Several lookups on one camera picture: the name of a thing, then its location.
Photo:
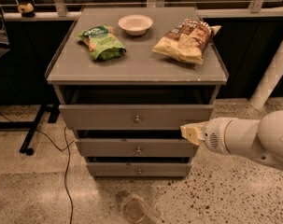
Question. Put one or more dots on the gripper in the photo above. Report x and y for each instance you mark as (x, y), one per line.
(214, 135)

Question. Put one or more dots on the grey top drawer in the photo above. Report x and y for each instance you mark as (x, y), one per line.
(133, 117)

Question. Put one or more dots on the grey drawer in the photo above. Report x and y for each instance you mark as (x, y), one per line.
(136, 148)
(133, 117)
(113, 169)

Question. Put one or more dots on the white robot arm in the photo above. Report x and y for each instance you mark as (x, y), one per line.
(259, 140)

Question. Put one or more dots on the grey drawer cabinet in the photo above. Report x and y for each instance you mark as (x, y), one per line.
(139, 77)

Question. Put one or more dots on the grey bottom drawer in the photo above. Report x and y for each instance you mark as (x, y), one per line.
(113, 169)

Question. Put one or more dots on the grey middle drawer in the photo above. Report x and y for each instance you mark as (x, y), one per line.
(136, 148)

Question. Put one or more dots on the yellow brown chip bag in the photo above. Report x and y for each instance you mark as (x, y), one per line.
(187, 42)

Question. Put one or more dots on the round floor drain cover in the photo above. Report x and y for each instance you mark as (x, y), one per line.
(134, 210)

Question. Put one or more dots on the white diagonal pole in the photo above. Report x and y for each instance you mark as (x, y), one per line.
(271, 76)

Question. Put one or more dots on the white paper bowl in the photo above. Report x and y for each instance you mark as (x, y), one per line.
(135, 25)

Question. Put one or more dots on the green chip bag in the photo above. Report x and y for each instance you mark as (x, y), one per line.
(102, 43)

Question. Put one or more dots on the small yellow object on ledge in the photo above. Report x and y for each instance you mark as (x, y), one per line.
(26, 9)

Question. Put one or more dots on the black table leg frame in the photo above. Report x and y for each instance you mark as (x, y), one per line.
(30, 126)

